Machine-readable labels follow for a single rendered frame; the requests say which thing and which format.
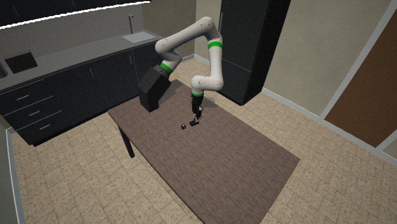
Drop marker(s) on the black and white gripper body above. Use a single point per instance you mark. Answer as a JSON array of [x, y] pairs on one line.
[[197, 104]]

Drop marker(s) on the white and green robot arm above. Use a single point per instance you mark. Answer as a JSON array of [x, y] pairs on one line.
[[166, 49]]

